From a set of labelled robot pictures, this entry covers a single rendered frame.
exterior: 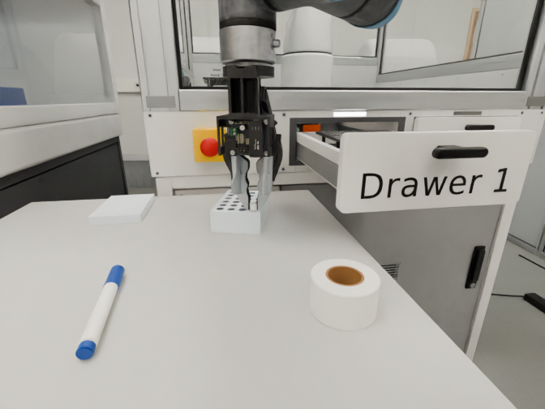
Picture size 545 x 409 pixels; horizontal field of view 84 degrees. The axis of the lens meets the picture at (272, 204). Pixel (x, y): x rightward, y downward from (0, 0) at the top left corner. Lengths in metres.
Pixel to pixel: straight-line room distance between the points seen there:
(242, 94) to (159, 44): 0.36
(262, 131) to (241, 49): 0.10
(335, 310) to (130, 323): 0.20
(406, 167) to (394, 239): 0.51
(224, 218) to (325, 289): 0.25
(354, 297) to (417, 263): 0.74
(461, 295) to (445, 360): 0.88
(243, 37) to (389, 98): 0.48
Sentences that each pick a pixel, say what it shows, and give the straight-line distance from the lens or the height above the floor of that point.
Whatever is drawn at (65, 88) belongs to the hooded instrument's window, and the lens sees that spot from 1.30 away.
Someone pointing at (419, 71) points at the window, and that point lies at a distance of 0.88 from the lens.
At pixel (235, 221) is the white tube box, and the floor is 0.78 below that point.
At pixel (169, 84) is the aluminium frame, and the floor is 1.00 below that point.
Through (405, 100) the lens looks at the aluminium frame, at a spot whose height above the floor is 0.97.
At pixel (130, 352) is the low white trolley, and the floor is 0.76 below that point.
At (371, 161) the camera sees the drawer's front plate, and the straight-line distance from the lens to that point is 0.43.
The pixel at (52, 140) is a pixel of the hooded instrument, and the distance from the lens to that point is 1.12.
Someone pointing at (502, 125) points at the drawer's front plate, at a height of 0.91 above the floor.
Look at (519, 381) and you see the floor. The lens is 1.56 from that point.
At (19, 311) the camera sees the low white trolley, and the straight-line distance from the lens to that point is 0.43.
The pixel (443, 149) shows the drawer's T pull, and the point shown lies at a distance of 0.44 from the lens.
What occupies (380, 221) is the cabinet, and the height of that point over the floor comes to 0.65.
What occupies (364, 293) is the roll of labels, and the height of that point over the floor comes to 0.80.
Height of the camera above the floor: 0.97
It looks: 19 degrees down
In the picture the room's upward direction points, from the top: straight up
